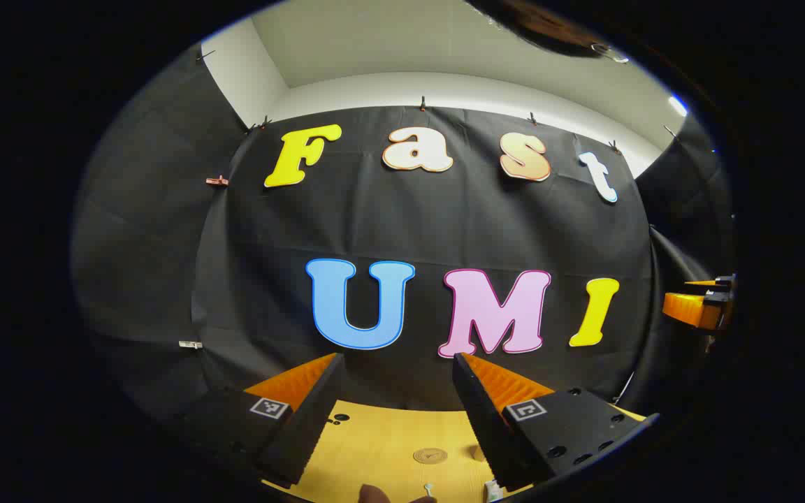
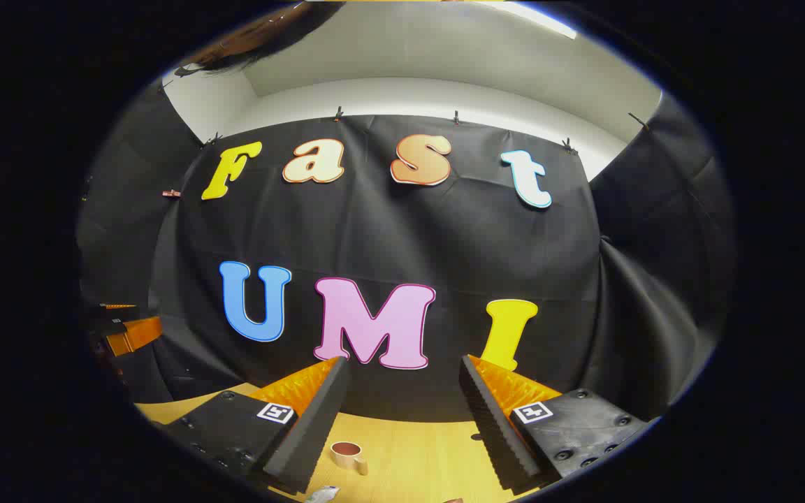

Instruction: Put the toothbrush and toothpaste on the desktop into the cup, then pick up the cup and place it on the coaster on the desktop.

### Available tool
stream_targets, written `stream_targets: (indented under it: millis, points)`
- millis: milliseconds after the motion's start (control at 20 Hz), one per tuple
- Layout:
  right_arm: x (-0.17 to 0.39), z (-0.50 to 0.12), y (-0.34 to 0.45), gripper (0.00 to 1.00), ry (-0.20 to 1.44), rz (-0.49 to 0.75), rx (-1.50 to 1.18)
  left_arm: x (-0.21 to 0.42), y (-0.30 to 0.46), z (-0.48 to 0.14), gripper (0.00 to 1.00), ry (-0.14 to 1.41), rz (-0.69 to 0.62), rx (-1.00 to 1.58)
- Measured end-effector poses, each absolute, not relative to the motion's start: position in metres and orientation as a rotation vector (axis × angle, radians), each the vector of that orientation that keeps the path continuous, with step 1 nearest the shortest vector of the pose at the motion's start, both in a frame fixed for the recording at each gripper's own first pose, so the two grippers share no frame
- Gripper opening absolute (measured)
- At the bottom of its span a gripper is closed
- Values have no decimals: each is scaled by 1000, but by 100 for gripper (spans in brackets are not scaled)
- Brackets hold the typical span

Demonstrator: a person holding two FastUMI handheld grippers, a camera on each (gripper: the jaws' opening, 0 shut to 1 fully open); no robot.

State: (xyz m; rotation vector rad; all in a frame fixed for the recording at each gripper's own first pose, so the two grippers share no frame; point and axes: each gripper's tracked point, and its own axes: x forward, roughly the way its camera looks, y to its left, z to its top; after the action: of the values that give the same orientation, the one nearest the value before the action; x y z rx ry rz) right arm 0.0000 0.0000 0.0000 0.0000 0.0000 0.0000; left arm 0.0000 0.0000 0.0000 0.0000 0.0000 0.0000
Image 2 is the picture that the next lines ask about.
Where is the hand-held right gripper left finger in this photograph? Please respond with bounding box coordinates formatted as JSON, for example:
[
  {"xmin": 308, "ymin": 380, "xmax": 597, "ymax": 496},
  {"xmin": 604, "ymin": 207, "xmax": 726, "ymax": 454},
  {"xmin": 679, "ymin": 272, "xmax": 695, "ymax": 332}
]
[{"xmin": 154, "ymin": 356, "xmax": 351, "ymax": 495}]

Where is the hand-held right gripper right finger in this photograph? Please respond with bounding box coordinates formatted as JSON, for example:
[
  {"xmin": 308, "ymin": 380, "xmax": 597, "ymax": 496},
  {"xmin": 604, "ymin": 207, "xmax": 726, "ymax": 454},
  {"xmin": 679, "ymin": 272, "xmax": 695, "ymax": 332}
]
[{"xmin": 458, "ymin": 354, "xmax": 660, "ymax": 495}]

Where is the beige cup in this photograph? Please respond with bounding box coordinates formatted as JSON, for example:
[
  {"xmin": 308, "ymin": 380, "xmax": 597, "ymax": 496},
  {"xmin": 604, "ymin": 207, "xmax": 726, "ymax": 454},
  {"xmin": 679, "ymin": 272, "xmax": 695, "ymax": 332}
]
[{"xmin": 330, "ymin": 441, "xmax": 369, "ymax": 476}]

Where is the wooden desktop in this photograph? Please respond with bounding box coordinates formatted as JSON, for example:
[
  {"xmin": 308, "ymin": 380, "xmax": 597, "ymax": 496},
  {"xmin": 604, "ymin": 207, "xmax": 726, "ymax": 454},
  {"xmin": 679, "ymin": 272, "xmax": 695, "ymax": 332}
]
[{"xmin": 133, "ymin": 383, "xmax": 550, "ymax": 503}]

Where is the black backdrop cloth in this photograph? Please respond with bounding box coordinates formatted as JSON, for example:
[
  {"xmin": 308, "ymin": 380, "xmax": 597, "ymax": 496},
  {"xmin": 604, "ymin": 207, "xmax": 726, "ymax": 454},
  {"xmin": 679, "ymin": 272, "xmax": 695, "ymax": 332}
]
[{"xmin": 75, "ymin": 80, "xmax": 737, "ymax": 423}]

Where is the person's hair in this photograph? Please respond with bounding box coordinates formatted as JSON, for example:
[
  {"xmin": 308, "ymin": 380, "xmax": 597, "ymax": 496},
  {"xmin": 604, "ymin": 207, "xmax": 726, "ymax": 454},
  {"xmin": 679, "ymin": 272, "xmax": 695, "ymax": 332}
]
[{"xmin": 174, "ymin": 0, "xmax": 347, "ymax": 76}]

